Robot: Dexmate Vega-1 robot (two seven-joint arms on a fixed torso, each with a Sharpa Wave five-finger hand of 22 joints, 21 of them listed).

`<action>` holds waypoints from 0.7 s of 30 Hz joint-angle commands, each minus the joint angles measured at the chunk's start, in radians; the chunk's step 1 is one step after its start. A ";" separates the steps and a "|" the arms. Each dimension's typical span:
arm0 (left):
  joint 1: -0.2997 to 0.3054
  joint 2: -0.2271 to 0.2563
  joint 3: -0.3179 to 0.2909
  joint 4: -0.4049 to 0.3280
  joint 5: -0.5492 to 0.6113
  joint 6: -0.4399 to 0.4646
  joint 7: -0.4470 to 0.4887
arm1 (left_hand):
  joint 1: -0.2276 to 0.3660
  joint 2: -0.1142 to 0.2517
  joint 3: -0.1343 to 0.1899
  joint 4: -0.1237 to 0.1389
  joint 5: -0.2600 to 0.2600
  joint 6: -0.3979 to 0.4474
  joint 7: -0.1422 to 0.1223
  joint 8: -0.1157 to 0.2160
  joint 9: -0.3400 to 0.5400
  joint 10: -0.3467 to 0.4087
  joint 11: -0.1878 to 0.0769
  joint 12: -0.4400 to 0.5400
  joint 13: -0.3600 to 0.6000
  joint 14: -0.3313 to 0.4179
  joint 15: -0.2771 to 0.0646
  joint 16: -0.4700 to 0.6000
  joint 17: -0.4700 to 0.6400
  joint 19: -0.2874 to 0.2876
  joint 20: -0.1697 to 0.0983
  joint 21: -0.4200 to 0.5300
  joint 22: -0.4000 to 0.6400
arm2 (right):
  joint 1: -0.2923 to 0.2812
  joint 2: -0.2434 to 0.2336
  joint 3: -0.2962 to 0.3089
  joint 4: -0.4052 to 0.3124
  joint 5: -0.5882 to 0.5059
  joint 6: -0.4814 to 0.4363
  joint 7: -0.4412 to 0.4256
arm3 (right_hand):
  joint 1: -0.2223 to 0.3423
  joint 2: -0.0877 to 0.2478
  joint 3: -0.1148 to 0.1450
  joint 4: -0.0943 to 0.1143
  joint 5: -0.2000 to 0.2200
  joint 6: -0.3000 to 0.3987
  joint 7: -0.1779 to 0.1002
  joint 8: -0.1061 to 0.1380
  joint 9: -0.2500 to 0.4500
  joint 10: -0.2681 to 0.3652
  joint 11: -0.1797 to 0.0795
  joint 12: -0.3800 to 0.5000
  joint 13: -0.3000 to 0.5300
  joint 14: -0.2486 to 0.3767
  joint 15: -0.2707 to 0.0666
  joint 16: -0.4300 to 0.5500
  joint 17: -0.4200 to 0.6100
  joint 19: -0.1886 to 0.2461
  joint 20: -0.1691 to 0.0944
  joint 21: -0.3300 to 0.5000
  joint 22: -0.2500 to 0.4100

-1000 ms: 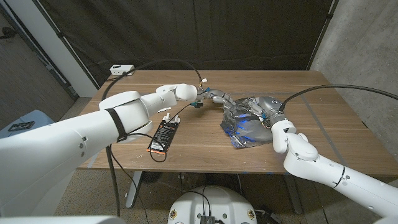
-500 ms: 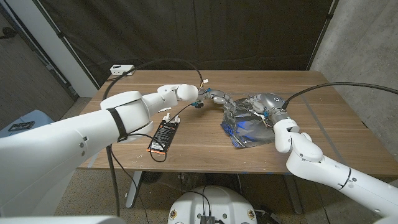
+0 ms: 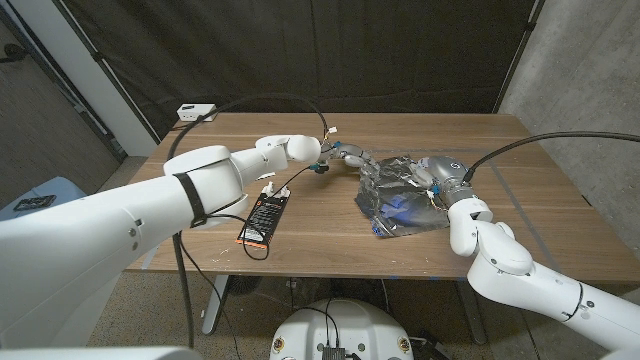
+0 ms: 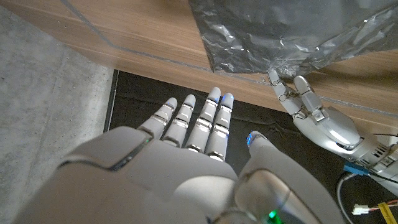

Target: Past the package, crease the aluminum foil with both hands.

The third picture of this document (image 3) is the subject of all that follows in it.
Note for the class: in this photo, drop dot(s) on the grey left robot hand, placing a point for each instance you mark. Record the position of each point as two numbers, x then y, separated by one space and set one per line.
352 155

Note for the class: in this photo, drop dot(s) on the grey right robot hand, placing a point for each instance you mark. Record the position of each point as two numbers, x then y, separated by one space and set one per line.
442 175

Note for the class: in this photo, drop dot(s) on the crinkled aluminium foil sheet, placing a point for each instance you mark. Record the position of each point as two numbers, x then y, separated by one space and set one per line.
400 205

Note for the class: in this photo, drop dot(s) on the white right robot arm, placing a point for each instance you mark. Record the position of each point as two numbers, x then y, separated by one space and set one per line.
530 270

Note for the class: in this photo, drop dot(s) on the white left shoulder cover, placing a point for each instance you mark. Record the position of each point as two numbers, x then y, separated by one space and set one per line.
100 354

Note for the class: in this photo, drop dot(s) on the white right shoulder cover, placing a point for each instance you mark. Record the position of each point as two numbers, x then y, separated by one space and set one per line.
622 354

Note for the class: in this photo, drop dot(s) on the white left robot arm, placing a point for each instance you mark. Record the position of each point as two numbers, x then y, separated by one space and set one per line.
125 235

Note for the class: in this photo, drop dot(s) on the black orange package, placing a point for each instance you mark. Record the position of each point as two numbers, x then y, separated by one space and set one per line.
264 220

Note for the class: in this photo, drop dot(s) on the black backdrop curtain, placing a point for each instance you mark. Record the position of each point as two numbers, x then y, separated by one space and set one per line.
300 50

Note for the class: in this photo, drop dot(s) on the grey table leg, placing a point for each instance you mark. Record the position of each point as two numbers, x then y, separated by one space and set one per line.
472 315

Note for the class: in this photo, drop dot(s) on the black backdrop pole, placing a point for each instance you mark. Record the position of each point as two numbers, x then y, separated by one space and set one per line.
521 50
125 92

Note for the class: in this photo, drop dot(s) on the white power box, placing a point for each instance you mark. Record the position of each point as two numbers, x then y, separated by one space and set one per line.
192 113

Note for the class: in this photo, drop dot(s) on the black ribbed round object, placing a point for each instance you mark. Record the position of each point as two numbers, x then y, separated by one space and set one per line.
245 284

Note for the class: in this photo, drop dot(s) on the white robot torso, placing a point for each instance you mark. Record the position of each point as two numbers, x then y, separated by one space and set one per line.
350 325

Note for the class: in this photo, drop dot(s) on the white table leg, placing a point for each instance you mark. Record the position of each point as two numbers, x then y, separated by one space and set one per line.
214 305

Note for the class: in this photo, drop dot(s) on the black device on bin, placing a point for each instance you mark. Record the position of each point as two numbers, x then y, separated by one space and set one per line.
34 202

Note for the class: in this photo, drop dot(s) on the black wall hook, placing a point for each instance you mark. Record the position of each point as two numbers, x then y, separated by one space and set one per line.
12 51

